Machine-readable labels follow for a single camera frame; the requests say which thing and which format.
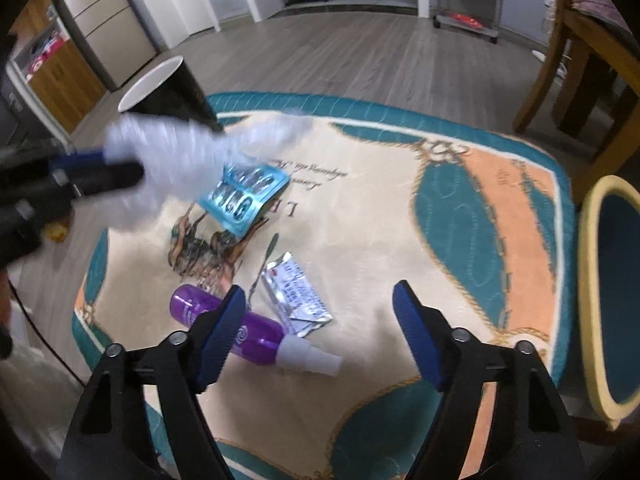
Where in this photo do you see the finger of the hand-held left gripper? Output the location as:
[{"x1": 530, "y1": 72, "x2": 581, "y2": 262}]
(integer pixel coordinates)
[
  {"x1": 67, "y1": 161, "x2": 147, "y2": 199},
  {"x1": 50, "y1": 146, "x2": 107, "y2": 167}
]

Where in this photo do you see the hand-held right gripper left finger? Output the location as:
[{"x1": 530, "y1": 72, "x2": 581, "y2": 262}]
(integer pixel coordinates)
[{"x1": 55, "y1": 284, "x2": 248, "y2": 480}]

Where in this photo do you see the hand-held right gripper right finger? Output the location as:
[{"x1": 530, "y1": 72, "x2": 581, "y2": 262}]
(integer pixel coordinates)
[{"x1": 391, "y1": 279, "x2": 586, "y2": 480}]

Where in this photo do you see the purple spray bottle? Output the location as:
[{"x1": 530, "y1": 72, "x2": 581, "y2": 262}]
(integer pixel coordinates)
[{"x1": 169, "y1": 283, "x2": 346, "y2": 378}]

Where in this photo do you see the white plastic bag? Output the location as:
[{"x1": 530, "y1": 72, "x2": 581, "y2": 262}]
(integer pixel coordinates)
[{"x1": 101, "y1": 109, "x2": 312, "y2": 232}]

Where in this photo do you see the black paper cup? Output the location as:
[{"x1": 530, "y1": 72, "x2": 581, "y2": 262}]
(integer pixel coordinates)
[{"x1": 116, "y1": 55, "x2": 224, "y2": 134}]

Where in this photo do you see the blue bin with yellow rim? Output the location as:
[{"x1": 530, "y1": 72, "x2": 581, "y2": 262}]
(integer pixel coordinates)
[{"x1": 576, "y1": 174, "x2": 640, "y2": 432}]

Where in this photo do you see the wooden cabinet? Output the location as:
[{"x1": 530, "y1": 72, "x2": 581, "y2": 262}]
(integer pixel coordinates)
[{"x1": 9, "y1": 0, "x2": 109, "y2": 137}]

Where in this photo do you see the silver foil packet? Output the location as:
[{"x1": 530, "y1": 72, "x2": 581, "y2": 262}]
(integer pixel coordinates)
[{"x1": 264, "y1": 251, "x2": 334, "y2": 339}]

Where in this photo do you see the beige refrigerator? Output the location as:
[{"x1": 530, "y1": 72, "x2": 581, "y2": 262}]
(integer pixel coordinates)
[{"x1": 51, "y1": 0, "x2": 162, "y2": 94}]

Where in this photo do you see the light blue packet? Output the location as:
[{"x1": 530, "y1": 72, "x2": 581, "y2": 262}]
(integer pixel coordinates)
[{"x1": 196, "y1": 161, "x2": 292, "y2": 237}]

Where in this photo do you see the teal and cream printed rug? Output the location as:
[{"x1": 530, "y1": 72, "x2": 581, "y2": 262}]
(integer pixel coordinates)
[{"x1": 71, "y1": 91, "x2": 576, "y2": 480}]

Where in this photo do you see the wooden chair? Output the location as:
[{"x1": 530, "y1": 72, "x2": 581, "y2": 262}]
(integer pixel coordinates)
[{"x1": 511, "y1": 0, "x2": 640, "y2": 162}]

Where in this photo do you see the metal cart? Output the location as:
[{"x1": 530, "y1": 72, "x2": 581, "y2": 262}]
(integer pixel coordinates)
[{"x1": 434, "y1": 0, "x2": 504, "y2": 44}]

